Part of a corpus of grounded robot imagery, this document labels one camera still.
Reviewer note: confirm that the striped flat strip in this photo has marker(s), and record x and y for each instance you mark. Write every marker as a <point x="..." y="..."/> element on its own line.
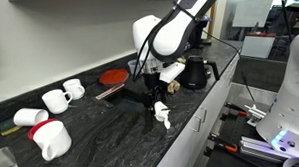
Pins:
<point x="109" y="91"/>

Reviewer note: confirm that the white paper litter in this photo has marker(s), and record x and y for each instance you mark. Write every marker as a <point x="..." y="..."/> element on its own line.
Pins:
<point x="162" y="114"/>

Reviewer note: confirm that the wooden post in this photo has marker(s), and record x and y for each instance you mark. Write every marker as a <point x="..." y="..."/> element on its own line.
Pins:
<point x="212" y="21"/>

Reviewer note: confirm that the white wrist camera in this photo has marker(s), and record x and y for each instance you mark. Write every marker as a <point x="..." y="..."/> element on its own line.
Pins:
<point x="171" y="72"/>

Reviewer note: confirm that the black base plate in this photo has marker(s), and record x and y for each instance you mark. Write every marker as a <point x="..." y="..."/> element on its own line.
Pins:
<point x="231" y="130"/>

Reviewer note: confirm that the white box with red top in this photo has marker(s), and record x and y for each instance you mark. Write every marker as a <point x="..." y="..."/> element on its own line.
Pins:
<point x="258" y="46"/>

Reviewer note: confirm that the clear plastic cup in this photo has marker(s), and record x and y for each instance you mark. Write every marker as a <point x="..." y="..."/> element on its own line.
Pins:
<point x="132" y="65"/>

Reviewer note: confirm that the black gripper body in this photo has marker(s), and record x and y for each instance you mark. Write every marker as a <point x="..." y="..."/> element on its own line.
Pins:
<point x="153" y="80"/>

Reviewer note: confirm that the red bowl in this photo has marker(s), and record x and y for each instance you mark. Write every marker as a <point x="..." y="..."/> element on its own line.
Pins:
<point x="114" y="77"/>

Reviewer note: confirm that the black electric kettle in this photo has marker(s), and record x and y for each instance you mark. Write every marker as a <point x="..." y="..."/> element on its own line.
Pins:
<point x="194" y="73"/>

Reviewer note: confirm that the orange black bar clamp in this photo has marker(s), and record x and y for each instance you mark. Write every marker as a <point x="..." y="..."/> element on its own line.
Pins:
<point x="235" y="109"/>
<point x="225" y="144"/>

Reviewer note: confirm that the white base cabinet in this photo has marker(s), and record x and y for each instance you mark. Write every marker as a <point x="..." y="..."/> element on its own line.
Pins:
<point x="191" y="138"/>

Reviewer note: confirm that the aluminium extrusion bar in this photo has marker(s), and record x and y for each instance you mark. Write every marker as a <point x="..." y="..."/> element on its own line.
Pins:
<point x="255" y="146"/>

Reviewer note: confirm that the crumpled brown paper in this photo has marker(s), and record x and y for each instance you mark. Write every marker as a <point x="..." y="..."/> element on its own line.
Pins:
<point x="173" y="87"/>
<point x="181" y="60"/>

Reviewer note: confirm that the white panel board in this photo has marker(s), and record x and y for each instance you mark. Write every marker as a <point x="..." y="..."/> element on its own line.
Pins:
<point x="252" y="13"/>

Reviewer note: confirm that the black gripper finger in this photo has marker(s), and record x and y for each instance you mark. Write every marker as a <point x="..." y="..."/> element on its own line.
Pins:
<point x="148" y="98"/>
<point x="162" y="94"/>

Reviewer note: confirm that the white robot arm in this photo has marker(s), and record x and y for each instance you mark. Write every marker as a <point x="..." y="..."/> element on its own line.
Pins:
<point x="171" y="36"/>

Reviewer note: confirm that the white metal bracket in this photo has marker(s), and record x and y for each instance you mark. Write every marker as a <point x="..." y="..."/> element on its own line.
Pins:
<point x="255" y="113"/>

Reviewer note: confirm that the green yellow sponge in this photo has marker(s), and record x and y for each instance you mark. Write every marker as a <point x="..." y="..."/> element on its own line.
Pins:
<point x="7" y="127"/>

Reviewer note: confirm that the black tripod stand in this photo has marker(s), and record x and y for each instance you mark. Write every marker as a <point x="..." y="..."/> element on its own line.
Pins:
<point x="285" y="15"/>

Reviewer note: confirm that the white mug with red lid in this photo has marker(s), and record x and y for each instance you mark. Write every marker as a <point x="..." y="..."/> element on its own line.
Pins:
<point x="53" y="138"/>

